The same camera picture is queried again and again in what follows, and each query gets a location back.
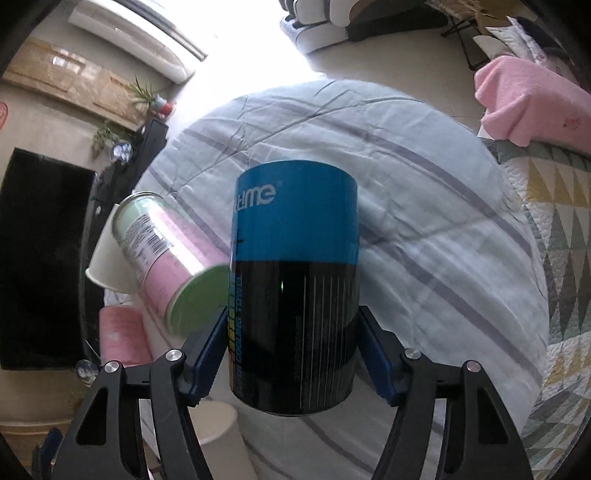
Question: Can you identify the blue black tin can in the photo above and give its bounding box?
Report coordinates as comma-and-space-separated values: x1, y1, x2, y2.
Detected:
228, 160, 360, 416

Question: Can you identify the white paper cup near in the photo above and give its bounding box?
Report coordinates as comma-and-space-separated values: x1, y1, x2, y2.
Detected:
188, 400, 257, 480

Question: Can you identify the pink green clear cup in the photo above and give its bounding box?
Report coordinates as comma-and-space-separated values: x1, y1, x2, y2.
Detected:
111, 191, 229, 337

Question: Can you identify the pink plastic cup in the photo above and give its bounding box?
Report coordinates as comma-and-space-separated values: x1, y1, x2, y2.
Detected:
99, 305, 152, 367

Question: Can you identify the cream paper cup far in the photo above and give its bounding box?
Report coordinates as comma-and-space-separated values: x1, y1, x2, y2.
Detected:
85, 203, 139, 294

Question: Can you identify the striped white table cloth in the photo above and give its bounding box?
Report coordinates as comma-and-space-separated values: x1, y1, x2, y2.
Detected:
98, 79, 551, 480

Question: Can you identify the small desk fan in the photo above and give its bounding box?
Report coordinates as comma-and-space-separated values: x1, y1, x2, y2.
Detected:
109, 140, 133, 163

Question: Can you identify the black television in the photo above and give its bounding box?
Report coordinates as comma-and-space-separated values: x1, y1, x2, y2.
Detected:
1, 148, 95, 370

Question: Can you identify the patterned quilt sofa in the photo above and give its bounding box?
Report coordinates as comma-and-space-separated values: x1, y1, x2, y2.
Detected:
485, 139, 590, 479

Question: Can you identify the potted plant red pot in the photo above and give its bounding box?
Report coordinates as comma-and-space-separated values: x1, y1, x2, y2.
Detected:
128, 77, 175, 119

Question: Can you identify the pink towel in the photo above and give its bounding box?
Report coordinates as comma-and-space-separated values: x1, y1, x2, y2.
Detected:
475, 56, 590, 154

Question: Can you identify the white massage chair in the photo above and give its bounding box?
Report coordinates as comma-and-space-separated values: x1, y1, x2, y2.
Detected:
280, 0, 448, 54

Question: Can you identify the white standing air conditioner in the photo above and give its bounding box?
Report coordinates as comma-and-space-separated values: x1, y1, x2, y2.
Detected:
68, 1, 206, 84

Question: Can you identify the small folding side table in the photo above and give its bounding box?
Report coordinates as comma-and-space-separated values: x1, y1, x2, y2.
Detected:
427, 0, 496, 72

